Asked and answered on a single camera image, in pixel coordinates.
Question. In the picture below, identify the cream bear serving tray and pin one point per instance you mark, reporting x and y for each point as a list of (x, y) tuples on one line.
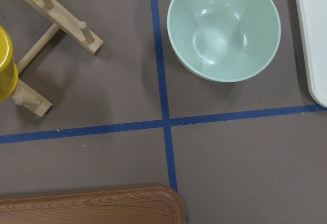
[(312, 21)]

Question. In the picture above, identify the green bowl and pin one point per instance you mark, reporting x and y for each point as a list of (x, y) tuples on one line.
[(224, 40)]

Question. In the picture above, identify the wooden cutting board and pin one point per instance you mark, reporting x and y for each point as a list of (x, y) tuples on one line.
[(146, 204)]

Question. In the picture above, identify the yellow cup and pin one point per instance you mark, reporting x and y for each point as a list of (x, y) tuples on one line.
[(9, 72)]

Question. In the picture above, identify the wooden dish rack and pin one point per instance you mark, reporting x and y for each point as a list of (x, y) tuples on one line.
[(61, 19)]

